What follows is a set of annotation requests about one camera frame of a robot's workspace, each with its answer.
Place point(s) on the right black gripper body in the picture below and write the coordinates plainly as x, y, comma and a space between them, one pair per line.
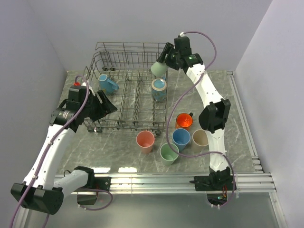
171, 61

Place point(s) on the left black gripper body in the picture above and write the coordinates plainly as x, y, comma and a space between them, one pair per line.
93, 109

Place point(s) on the green plastic cup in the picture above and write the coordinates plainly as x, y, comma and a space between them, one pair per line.
159, 69
169, 153

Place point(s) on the light blue floral mug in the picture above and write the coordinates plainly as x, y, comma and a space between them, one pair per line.
107, 84

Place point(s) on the teal patterned mug yellow inside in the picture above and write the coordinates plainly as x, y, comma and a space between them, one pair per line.
159, 89

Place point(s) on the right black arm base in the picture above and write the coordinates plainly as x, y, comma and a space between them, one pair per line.
204, 184

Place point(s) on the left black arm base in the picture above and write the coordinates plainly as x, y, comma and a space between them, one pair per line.
89, 194

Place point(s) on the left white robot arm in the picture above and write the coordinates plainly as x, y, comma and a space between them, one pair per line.
39, 190

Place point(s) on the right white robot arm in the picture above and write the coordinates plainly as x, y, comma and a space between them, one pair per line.
215, 110

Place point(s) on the pink plastic cup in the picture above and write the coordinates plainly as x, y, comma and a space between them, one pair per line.
145, 140

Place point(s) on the blue plastic cup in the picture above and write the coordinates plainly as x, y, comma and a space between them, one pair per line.
181, 137

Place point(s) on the beige plastic cup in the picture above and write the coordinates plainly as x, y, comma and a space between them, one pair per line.
199, 141

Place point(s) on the grey wire dish rack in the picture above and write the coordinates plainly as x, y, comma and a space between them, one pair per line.
129, 65

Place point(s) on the orange mug black handle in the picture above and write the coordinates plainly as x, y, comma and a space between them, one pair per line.
184, 120

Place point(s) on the aluminium mounting rail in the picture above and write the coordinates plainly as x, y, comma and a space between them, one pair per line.
165, 183

